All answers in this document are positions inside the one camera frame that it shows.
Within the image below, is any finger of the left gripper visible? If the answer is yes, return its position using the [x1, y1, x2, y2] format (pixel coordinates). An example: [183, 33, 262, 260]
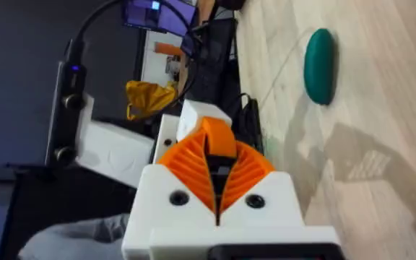
[176, 98, 238, 159]
[152, 113, 181, 164]

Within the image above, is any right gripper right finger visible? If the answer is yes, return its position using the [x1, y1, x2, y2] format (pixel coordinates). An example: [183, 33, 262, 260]
[217, 140, 306, 228]

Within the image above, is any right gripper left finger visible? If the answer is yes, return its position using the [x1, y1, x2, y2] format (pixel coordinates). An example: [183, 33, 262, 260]
[122, 128, 219, 260]

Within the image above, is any yellow plastic bag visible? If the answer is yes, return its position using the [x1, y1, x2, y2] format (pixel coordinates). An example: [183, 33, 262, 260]
[125, 79, 178, 122]

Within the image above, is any black upright wrist plate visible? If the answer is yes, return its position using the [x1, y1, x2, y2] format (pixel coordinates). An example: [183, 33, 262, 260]
[0, 164, 139, 260]

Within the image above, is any black office chair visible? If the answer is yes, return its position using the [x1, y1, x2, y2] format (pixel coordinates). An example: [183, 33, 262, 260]
[188, 17, 243, 120]

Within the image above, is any white box with orange part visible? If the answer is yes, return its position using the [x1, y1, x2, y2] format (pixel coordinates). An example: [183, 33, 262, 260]
[141, 30, 186, 87]

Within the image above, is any computer monitor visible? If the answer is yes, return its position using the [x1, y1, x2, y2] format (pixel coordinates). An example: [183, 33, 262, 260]
[122, 0, 199, 38]

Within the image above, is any green disc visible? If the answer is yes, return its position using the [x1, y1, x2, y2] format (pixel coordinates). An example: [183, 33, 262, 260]
[303, 27, 339, 107]

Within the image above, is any black strap bag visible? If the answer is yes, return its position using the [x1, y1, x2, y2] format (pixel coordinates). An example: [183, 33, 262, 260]
[237, 92, 266, 157]

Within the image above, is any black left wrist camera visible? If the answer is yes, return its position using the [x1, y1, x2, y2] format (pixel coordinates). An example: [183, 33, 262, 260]
[44, 60, 88, 168]

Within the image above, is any black camera cable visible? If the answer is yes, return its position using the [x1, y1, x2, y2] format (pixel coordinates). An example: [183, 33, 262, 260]
[64, 0, 204, 113]

